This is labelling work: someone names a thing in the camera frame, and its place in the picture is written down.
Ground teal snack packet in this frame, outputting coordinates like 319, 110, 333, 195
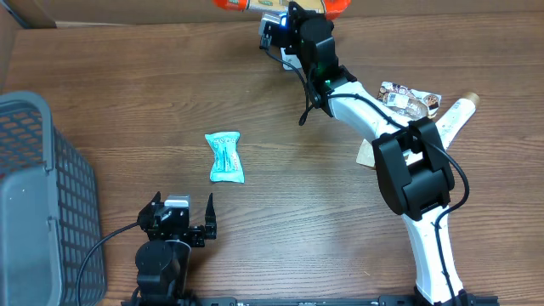
205, 132, 245, 184

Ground grey plastic basket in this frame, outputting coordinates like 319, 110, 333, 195
1, 91, 107, 305

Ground brown white nut pouch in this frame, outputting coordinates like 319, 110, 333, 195
356, 82, 442, 169

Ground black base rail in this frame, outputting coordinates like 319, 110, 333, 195
121, 294, 500, 306

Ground white cream tube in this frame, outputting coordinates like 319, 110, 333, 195
403, 92, 481, 167

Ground orange spaghetti packet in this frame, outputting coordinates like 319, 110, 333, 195
212, 0, 351, 20

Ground white barcode scanner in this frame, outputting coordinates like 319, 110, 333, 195
278, 12, 303, 71

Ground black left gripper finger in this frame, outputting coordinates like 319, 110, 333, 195
205, 193, 217, 240
137, 191, 161, 221

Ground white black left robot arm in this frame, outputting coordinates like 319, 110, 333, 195
125, 193, 218, 306

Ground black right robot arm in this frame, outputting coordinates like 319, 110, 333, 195
286, 2, 469, 305

